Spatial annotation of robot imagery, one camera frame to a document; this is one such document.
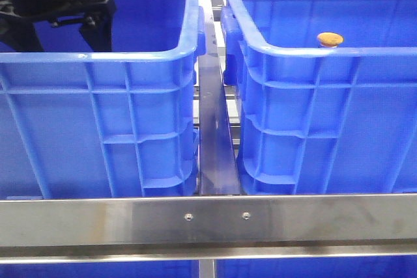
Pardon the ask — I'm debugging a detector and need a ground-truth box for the steel centre divider bar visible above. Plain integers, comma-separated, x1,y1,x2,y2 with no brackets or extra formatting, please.
198,0,240,196

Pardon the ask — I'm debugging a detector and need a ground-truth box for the blue bin lower left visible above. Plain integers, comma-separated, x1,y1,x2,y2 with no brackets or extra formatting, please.
1,260,199,277

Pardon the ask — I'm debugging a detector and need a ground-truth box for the blue plastic bin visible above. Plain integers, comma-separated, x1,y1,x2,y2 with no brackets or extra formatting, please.
222,0,416,195
1,0,205,200

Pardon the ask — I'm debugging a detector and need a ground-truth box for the blue plastic bin right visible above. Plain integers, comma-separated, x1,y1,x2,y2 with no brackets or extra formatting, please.
222,0,416,195

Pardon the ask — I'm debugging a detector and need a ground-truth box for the blue plastic bin left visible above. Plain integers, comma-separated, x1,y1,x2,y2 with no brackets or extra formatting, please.
1,0,205,200

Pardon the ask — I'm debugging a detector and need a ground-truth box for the steel front shelf rail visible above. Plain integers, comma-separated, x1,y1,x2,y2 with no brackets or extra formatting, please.
1,193,416,264

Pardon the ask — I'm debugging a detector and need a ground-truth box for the blue bin lower right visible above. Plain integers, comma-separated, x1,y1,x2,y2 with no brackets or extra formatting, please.
217,255,416,277

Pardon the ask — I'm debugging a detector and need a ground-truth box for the yellow push button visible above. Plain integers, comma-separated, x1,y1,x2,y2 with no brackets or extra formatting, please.
317,32,345,48

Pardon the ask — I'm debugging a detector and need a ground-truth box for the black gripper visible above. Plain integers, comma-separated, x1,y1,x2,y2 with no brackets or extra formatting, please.
1,0,116,52

